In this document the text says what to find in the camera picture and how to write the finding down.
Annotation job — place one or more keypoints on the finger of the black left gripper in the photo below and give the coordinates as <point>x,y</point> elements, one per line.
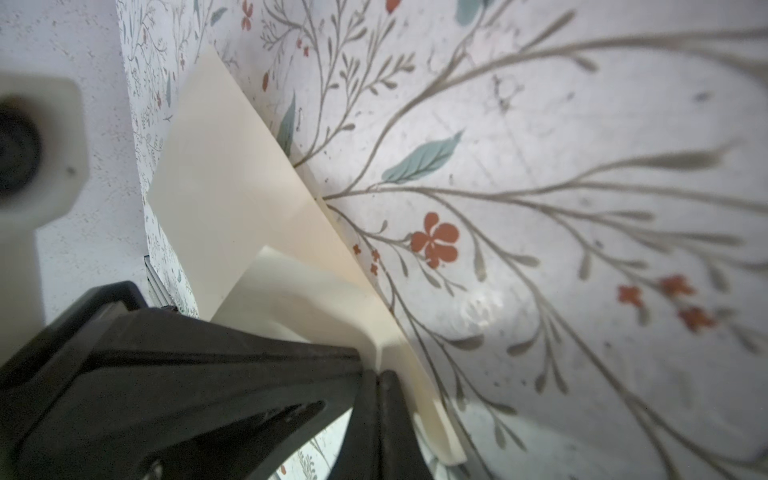
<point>115,389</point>

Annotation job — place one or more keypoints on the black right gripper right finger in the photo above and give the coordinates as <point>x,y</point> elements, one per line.
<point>400,457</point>

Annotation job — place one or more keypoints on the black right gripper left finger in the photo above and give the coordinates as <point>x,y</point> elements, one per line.
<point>359,456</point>

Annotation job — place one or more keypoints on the cream square paper sheet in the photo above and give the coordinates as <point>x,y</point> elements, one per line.
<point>261,254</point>

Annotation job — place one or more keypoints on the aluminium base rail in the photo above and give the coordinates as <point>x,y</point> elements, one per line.
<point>158,293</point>

